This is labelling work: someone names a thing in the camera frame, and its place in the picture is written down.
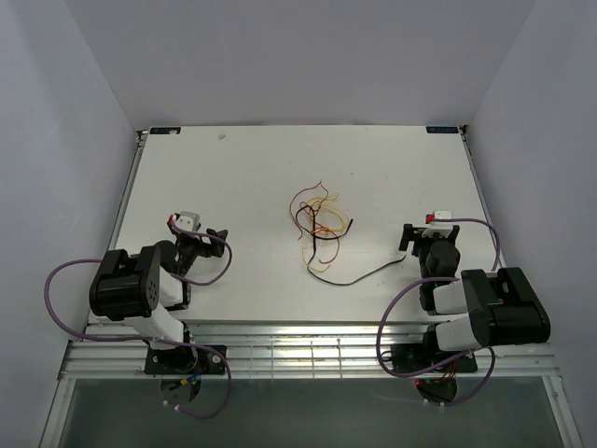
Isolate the yellow wire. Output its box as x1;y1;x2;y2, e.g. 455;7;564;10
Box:
301;194;349;271

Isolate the black wire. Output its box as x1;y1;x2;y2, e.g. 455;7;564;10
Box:
298;202;408;287

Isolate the red wire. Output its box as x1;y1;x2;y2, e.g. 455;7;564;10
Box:
288;178;340;242

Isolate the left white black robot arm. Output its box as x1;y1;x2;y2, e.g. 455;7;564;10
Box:
90;227;229;352

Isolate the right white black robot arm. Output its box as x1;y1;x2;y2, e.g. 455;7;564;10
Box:
399;223;551;355

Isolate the right blue corner label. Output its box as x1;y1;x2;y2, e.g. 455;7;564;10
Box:
425;126;459;134

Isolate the blue corner label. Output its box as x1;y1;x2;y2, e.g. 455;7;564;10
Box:
149;127;181;135
425;126;459;134

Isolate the left blue corner label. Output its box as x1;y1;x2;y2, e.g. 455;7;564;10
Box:
149;127;181;135

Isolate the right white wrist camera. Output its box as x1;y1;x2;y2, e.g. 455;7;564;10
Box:
425;211;452;224

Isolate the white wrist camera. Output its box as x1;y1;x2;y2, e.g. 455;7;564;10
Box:
425;211;452;224
174;211;201;232

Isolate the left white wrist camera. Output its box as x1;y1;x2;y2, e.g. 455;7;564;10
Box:
174;211;201;232

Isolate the aluminium rail frame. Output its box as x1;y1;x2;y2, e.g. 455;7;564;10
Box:
59;125;561;382

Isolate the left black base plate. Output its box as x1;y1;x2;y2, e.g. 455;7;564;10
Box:
144;346;225;376

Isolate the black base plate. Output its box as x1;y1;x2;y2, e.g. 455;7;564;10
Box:
144;346;225;376
382;343;478;373

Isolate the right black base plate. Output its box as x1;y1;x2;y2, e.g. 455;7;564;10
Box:
382;343;478;373

